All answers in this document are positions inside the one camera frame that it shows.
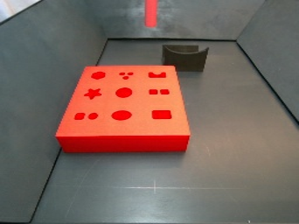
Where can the red hexagon peg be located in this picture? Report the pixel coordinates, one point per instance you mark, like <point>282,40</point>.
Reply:
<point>150,13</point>

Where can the red shape board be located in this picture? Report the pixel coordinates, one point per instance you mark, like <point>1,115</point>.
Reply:
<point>125,109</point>

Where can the black curved holder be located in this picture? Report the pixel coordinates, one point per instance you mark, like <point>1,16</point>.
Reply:
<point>186,57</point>

